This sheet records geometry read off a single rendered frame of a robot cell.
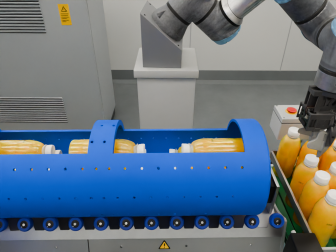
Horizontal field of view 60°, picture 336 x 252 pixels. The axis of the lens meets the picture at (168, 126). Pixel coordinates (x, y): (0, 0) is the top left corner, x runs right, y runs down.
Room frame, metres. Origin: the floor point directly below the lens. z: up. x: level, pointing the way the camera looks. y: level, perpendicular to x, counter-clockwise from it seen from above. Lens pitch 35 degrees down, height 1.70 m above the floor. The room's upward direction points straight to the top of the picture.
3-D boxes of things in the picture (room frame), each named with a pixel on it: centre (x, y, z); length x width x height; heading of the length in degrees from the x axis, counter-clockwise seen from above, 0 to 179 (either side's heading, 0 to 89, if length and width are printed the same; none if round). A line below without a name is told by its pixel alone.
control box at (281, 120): (0.94, -0.52, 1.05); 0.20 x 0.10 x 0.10; 91
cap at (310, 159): (0.67, -0.44, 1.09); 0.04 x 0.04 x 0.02
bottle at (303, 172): (0.67, -0.44, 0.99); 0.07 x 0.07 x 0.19
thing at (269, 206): (0.65, -0.32, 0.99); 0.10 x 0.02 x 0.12; 1
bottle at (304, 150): (0.78, -0.50, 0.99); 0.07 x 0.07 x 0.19
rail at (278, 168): (0.65, -0.40, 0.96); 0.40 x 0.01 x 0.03; 1
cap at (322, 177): (0.60, -0.44, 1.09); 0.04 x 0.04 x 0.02
